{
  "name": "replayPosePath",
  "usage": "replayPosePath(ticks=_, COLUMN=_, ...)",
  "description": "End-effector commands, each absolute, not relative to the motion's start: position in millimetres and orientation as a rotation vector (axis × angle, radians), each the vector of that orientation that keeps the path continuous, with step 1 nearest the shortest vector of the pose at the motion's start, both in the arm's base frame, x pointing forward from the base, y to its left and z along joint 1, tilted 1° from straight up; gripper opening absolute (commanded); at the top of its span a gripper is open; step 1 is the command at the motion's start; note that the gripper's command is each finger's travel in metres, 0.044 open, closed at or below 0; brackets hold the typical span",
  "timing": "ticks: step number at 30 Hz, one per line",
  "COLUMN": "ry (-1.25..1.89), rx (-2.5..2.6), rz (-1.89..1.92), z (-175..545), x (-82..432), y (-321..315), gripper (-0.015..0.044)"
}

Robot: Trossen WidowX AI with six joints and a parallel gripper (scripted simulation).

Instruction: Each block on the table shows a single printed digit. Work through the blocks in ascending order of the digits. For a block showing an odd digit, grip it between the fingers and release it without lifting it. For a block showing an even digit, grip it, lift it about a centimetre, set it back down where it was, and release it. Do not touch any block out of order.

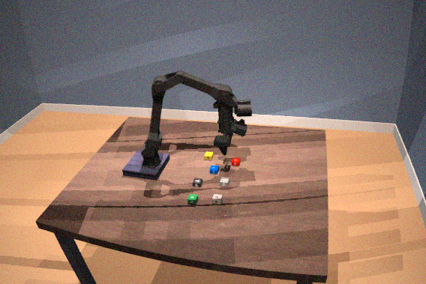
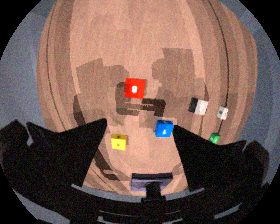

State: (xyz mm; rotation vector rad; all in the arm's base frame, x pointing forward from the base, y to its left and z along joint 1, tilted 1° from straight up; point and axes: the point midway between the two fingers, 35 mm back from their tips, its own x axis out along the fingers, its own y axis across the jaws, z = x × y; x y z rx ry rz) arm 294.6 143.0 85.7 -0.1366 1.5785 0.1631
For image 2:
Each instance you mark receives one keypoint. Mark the yellow block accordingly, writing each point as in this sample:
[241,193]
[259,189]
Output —
[119,141]

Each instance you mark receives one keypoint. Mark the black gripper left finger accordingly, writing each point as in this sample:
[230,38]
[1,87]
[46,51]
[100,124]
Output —
[73,149]

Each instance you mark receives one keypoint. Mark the blue block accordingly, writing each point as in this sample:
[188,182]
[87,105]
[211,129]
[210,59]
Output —
[163,128]

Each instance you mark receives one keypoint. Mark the green block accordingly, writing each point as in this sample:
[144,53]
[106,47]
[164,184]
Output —
[214,137]

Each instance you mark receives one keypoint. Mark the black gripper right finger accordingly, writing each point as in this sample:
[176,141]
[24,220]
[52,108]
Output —
[201,158]

